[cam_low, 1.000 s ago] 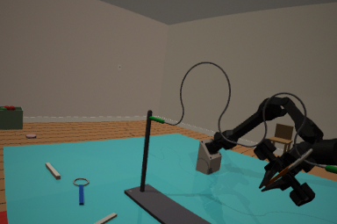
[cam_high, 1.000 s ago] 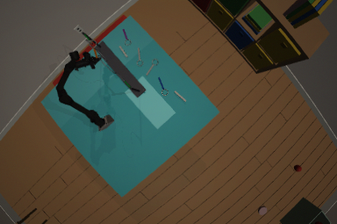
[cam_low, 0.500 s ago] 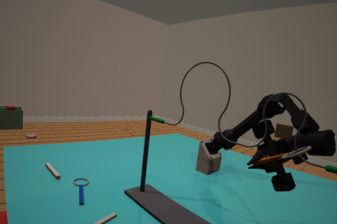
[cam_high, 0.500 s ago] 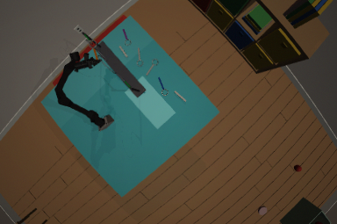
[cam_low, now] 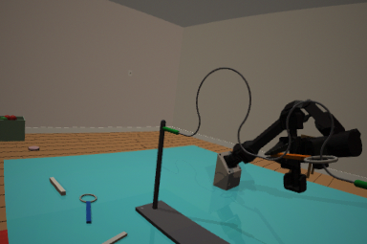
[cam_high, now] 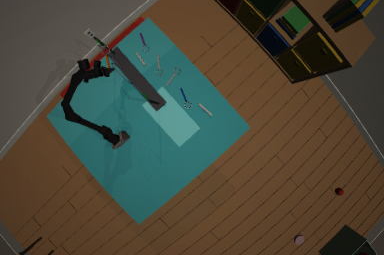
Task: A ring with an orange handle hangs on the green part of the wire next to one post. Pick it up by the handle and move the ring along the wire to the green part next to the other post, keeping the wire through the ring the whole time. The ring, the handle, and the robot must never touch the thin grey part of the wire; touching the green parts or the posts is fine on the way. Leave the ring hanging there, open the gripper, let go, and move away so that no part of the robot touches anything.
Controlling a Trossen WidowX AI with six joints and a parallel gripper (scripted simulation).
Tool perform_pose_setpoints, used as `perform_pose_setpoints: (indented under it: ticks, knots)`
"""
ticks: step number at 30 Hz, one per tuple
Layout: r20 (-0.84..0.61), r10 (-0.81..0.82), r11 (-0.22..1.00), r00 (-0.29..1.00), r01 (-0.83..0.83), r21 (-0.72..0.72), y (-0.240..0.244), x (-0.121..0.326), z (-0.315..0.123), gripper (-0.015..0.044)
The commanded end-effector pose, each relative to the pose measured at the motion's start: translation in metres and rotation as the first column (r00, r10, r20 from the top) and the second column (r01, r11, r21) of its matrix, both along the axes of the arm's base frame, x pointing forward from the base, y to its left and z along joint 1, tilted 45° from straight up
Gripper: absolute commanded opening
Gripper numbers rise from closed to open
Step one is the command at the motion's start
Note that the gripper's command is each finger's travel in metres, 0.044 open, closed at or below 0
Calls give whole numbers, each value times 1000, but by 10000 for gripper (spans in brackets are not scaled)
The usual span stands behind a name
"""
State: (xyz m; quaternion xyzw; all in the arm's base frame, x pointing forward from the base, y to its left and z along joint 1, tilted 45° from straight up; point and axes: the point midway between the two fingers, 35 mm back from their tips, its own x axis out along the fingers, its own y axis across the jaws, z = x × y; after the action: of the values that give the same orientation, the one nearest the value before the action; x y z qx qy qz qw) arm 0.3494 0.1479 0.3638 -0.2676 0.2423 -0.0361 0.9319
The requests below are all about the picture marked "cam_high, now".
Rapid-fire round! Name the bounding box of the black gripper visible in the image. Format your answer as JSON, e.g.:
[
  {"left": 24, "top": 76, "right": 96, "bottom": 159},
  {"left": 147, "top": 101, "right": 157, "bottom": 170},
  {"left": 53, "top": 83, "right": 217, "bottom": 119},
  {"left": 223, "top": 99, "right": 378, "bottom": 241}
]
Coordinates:
[{"left": 90, "top": 65, "right": 114, "bottom": 79}]

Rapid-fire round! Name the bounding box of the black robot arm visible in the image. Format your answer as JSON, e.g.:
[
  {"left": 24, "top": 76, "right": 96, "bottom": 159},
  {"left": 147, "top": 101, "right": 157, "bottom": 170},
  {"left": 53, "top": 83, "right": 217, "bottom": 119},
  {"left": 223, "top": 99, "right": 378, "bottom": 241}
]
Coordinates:
[{"left": 61, "top": 59, "right": 120, "bottom": 146}]

